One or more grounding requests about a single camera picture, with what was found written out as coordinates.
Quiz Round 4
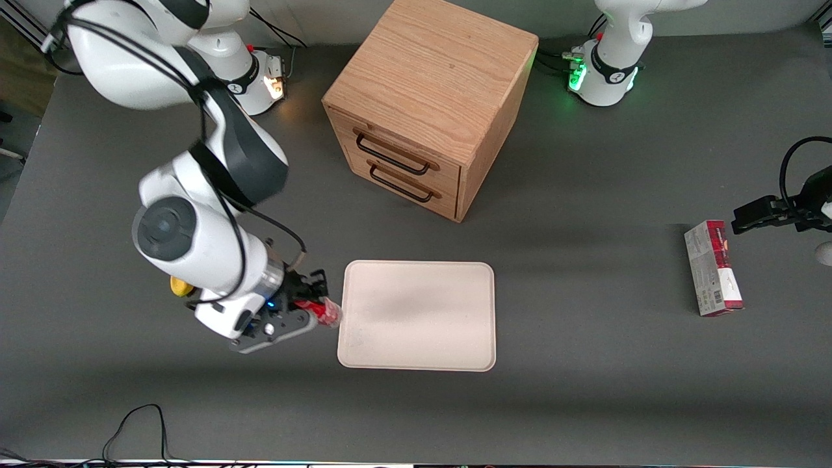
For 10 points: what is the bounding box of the black base cable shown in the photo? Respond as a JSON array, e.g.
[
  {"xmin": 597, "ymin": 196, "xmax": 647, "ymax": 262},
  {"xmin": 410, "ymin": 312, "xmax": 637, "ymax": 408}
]
[
  {"xmin": 537, "ymin": 14, "xmax": 608, "ymax": 73},
  {"xmin": 247, "ymin": 9, "xmax": 309, "ymax": 84}
]

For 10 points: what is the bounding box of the black right base cable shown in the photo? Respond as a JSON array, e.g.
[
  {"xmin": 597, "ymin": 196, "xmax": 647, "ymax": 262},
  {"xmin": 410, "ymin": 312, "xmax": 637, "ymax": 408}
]
[{"xmin": 247, "ymin": 9, "xmax": 309, "ymax": 84}]

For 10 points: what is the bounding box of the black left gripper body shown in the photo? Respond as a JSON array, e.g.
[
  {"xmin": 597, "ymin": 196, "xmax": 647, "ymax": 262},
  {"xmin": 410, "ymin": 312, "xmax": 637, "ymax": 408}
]
[{"xmin": 794, "ymin": 166, "xmax": 832, "ymax": 232}]

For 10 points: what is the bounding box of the black long drawer handle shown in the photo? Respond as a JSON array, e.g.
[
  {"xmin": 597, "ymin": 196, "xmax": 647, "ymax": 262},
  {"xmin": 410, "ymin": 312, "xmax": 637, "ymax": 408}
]
[{"xmin": 354, "ymin": 129, "xmax": 441, "ymax": 176}]

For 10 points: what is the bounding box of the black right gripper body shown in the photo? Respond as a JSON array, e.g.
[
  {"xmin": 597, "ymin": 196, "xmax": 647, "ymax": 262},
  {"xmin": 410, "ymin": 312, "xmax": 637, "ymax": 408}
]
[{"xmin": 255, "ymin": 272, "xmax": 314, "ymax": 330}]

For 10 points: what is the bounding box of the wooden two-drawer cabinet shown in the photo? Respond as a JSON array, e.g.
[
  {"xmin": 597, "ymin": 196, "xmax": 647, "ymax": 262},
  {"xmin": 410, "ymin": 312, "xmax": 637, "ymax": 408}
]
[{"xmin": 322, "ymin": 0, "xmax": 540, "ymax": 224}]

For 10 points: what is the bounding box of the black left gripper cable loop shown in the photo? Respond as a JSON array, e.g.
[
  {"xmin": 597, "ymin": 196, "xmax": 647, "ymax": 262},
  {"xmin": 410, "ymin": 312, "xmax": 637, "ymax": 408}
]
[{"xmin": 779, "ymin": 136, "xmax": 832, "ymax": 210}]

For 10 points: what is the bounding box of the black table-edge cable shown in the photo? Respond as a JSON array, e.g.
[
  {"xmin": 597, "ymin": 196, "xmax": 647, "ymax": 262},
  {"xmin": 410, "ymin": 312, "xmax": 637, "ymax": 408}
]
[{"xmin": 0, "ymin": 403, "xmax": 196, "ymax": 468}]

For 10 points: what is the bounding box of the grey red carton box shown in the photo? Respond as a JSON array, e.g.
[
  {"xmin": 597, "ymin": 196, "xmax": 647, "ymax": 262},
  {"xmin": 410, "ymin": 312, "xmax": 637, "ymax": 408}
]
[{"xmin": 684, "ymin": 220, "xmax": 745, "ymax": 318}]

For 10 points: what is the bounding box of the beige plastic tray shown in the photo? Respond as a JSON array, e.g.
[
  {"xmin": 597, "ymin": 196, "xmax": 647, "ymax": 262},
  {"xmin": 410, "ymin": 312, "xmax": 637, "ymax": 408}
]
[{"xmin": 337, "ymin": 260, "xmax": 497, "ymax": 372}]

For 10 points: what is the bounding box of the red coke bottle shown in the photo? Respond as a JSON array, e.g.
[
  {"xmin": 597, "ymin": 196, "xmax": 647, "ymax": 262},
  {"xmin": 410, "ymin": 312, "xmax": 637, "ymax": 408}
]
[{"xmin": 296, "ymin": 296, "xmax": 343, "ymax": 330}]

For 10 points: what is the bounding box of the black left base cable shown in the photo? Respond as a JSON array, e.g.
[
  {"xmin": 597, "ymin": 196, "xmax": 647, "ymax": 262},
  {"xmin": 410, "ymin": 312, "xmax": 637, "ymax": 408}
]
[{"xmin": 537, "ymin": 14, "xmax": 608, "ymax": 73}]

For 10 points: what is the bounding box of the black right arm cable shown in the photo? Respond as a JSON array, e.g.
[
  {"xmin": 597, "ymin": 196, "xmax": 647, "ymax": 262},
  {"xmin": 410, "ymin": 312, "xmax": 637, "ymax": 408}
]
[{"xmin": 42, "ymin": 0, "xmax": 308, "ymax": 306}]

